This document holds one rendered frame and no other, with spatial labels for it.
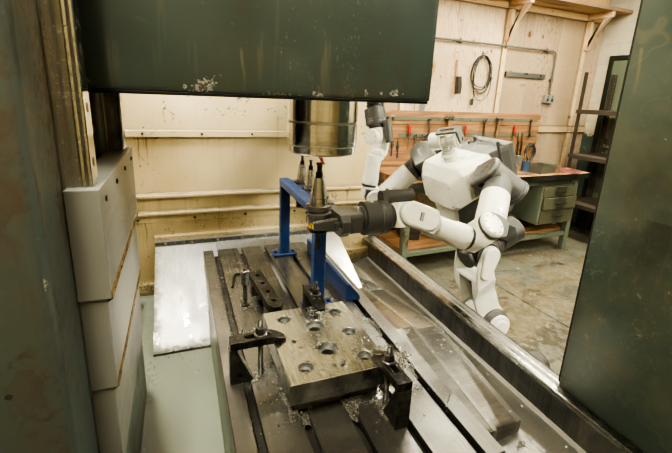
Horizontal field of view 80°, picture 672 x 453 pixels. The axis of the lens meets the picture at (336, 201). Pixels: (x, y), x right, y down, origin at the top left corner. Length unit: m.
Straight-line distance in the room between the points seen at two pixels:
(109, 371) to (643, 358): 1.10
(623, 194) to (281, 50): 0.83
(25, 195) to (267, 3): 0.48
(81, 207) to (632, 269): 1.11
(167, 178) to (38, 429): 1.36
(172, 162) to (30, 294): 1.37
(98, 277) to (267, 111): 1.35
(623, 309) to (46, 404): 1.13
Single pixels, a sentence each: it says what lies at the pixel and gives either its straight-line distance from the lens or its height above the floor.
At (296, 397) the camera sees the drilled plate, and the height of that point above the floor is 0.96.
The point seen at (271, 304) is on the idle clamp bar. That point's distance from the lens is 1.22.
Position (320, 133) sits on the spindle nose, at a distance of 0.87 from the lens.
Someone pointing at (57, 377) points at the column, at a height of 1.19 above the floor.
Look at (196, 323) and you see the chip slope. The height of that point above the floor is 0.67.
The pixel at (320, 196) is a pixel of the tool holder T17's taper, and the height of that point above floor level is 1.33.
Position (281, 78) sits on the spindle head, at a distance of 0.79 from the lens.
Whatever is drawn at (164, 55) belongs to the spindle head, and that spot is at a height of 1.61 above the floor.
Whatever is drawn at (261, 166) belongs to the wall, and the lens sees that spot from 1.96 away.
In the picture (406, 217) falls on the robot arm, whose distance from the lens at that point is 1.03.
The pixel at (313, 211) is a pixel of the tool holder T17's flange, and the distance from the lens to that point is 0.95.
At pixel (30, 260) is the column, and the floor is 1.36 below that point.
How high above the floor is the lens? 1.57
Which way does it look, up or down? 15 degrees down
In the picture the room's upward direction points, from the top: 2 degrees clockwise
